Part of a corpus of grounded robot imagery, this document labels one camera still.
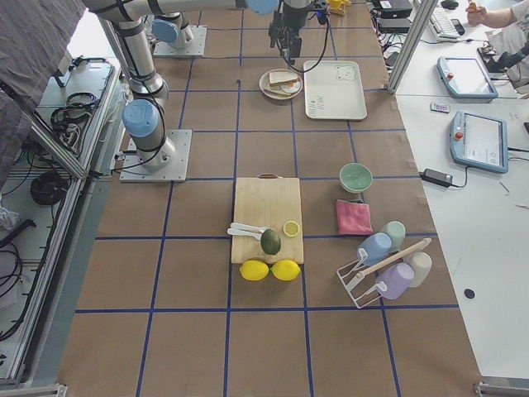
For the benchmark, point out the black power adapter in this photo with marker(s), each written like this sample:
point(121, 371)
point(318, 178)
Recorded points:
point(436, 177)

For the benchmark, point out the green bowl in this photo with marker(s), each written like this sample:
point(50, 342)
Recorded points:
point(355, 178)

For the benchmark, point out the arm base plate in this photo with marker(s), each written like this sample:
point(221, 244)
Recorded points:
point(169, 163)
point(196, 49)

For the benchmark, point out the white plastic fork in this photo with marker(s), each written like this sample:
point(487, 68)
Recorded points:
point(248, 228)

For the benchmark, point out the teach pendant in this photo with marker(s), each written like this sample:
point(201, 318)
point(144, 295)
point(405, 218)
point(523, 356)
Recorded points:
point(465, 78)
point(479, 141)

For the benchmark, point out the near teach pendant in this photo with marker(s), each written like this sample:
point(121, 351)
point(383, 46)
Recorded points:
point(479, 141)

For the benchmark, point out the green mug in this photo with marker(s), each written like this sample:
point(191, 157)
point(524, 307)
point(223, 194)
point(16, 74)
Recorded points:
point(396, 231)

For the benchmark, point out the yellow lemon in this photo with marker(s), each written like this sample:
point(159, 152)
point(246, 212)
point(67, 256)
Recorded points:
point(254, 270)
point(286, 270)

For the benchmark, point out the far teach pendant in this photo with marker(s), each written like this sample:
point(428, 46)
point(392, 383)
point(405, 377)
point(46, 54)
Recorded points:
point(465, 78)

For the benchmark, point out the avocado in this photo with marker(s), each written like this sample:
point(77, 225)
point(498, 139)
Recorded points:
point(270, 242)

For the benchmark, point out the white wire cup rack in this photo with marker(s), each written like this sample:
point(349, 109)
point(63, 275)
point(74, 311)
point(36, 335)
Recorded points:
point(361, 292)

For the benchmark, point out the cream bear tray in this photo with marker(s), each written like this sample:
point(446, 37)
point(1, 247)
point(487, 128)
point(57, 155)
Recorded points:
point(333, 90)

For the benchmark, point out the pink cloth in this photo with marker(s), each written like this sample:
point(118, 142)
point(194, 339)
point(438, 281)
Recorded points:
point(353, 218)

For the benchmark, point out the purple mug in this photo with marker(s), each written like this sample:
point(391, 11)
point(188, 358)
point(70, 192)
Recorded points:
point(395, 280)

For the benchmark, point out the cream round plate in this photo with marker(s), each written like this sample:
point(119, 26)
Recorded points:
point(264, 81)

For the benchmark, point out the wooden cutting board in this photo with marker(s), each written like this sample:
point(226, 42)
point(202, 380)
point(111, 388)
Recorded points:
point(267, 203)

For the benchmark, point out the blue mug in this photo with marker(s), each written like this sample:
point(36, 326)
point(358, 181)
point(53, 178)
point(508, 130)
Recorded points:
point(373, 249)

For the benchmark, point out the wooden rolling pin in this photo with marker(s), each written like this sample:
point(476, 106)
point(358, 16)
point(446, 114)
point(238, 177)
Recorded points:
point(419, 246)

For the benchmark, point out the fried egg toy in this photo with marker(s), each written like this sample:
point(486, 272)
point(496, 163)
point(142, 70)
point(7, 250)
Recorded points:
point(291, 87)

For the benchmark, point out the cream mug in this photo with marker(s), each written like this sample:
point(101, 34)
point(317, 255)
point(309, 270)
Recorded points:
point(421, 264)

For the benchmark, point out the left yellow lemon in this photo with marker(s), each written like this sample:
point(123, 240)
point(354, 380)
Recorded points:
point(254, 270)

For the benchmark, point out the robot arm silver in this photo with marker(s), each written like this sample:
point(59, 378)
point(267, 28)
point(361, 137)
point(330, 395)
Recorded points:
point(173, 29)
point(143, 118)

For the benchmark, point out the right yellow lemon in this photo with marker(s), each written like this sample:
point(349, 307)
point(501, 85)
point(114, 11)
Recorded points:
point(286, 270)

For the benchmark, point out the aluminium frame post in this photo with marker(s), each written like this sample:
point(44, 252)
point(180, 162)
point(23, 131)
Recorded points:
point(414, 35)

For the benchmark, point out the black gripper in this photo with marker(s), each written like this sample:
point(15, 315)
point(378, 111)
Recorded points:
point(294, 17)

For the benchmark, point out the white plastic spoon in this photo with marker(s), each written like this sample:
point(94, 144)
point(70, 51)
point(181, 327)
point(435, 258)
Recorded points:
point(243, 233)

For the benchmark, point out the keyboard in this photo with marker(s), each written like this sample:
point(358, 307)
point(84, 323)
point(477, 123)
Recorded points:
point(441, 26)

